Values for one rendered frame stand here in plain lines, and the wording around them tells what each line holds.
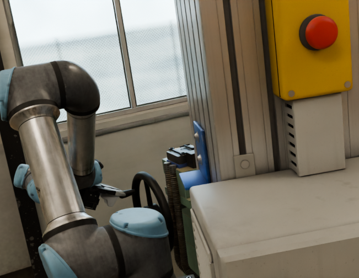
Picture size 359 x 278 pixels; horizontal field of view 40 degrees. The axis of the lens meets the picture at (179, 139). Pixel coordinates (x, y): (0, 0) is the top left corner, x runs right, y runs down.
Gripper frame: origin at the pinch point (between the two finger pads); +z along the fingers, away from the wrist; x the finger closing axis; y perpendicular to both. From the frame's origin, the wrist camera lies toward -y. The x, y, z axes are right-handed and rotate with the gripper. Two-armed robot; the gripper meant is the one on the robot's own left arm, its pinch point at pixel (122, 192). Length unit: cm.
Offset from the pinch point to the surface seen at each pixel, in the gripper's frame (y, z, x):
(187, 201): -5.8, 13.9, 19.6
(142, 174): -8.9, 1.5, 7.5
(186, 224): 7.5, 30.7, -4.5
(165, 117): -26, 65, -127
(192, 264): 22.1, 38.4, -4.0
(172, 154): -18.0, 8.2, 10.1
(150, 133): -13, 59, -129
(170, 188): -6.7, 11.5, 10.2
